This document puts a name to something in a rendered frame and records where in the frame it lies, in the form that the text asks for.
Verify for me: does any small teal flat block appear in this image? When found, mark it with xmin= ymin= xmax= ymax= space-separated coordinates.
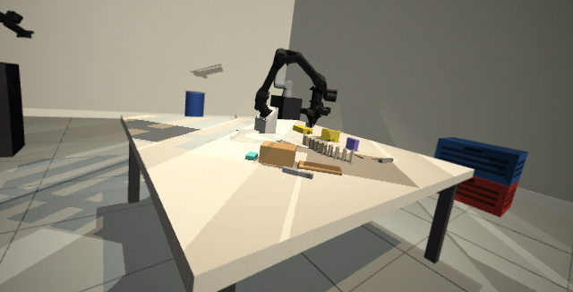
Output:
xmin=245 ymin=151 xmax=258 ymax=160

